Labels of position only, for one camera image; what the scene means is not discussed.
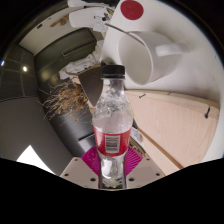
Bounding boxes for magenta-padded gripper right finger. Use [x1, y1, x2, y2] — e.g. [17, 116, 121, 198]
[122, 145, 166, 190]

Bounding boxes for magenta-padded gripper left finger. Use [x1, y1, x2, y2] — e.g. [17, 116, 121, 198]
[59, 146, 103, 190]

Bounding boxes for clear red-labelled drink bottle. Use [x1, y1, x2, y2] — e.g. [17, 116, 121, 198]
[91, 64, 134, 188]

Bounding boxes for light wooden board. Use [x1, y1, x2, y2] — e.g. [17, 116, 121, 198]
[124, 89, 221, 176]

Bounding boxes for grey pot with dried plant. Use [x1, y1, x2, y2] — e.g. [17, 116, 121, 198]
[38, 65, 105, 127]

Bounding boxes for white plaster statue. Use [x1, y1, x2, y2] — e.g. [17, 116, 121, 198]
[59, 53, 103, 81]

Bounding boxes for white mug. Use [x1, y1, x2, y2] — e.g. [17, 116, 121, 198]
[116, 30, 190, 86]

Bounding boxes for metal spoon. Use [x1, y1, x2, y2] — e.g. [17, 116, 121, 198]
[104, 22, 146, 46]

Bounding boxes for loose white papers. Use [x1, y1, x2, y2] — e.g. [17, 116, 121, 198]
[93, 9, 111, 33]

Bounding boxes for wooden figure sculpture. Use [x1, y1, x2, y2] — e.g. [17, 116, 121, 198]
[49, 14, 70, 28]

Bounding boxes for white shell chair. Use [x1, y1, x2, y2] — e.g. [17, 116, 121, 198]
[68, 6, 116, 33]

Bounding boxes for flat round red coaster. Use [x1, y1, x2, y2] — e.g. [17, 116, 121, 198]
[120, 0, 145, 21]

